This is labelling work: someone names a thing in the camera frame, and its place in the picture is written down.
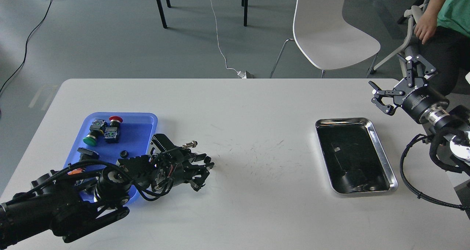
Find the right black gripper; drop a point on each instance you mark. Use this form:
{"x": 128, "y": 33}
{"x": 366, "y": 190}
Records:
{"x": 420, "y": 101}

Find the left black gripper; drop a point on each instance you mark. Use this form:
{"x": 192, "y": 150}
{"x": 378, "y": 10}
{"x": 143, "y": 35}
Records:
{"x": 179, "y": 166}

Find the small black gear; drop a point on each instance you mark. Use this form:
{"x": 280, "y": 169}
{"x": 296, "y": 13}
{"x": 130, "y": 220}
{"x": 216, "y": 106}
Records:
{"x": 124, "y": 154}

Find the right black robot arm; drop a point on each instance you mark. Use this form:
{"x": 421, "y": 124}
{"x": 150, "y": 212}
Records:
{"x": 451, "y": 127}

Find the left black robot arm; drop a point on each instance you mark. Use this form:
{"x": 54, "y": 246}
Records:
{"x": 91, "y": 194}

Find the person's hand on armrest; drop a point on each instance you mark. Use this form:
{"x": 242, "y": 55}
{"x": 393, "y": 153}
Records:
{"x": 426, "y": 26}

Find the grey office chair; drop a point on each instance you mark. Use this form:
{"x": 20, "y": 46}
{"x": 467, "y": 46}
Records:
{"x": 412, "y": 16}

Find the person in green shirt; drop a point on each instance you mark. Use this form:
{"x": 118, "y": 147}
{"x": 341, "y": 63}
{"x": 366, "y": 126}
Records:
{"x": 449, "y": 49}

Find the blue plastic tray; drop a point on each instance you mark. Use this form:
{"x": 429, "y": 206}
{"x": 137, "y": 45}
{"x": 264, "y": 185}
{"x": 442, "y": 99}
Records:
{"x": 136, "y": 132}

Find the white plastic chair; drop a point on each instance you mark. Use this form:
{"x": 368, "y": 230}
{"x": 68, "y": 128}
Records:
{"x": 326, "y": 39}

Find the silver metal tray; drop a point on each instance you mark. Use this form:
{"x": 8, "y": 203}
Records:
{"x": 355, "y": 160}

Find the black table leg right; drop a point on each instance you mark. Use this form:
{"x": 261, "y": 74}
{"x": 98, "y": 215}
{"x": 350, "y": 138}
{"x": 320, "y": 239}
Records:
{"x": 244, "y": 4}

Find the black table leg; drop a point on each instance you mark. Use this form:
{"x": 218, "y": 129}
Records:
{"x": 244, "y": 4}
{"x": 161, "y": 12}

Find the black table leg left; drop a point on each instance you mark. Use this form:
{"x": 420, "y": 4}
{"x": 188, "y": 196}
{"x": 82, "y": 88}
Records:
{"x": 161, "y": 12}

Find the red push button switch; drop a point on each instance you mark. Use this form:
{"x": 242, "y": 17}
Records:
{"x": 112, "y": 131}

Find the green push button switch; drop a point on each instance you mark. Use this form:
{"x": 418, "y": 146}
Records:
{"x": 96, "y": 129}

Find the black selector switch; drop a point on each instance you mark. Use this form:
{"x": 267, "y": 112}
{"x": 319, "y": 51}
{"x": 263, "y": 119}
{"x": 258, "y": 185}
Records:
{"x": 87, "y": 154}

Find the orange green switch block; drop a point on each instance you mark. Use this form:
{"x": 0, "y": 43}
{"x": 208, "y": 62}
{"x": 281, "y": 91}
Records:
{"x": 75, "y": 171}

